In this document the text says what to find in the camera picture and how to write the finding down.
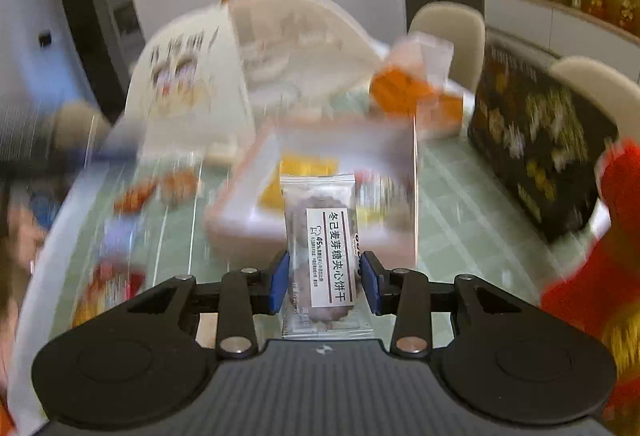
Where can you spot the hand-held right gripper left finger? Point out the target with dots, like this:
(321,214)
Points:
(279,283)

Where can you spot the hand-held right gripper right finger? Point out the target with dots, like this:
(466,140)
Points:
(372,283)

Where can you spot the clear brown biscuit packet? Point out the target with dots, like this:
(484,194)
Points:
(325,236)

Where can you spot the pink cardboard box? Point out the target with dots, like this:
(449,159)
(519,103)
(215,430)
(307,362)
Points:
(240,226)

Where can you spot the yellow snack packet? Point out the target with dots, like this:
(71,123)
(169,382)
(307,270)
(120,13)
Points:
(305,166)

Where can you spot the green checked table mat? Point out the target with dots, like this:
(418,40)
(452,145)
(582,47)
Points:
(450,216)

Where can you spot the orange brown snack packet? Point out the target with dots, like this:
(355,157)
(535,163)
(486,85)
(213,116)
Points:
(155,188)

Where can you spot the orange tissue pack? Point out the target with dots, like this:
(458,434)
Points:
(400,89)

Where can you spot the black snack bag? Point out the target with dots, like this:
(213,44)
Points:
(525,131)

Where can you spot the red plush toy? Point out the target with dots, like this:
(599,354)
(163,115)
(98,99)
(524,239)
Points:
(600,276)

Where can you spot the cream mesh food cover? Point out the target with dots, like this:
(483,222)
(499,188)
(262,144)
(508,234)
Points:
(185,66)

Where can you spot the beige chair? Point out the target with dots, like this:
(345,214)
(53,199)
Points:
(595,86)
(447,41)
(80,124)

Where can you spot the orange figurine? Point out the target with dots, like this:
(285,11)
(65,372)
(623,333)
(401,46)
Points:
(627,11)
(597,1)

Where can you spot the wall control panel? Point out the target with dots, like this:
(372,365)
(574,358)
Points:
(45,39)

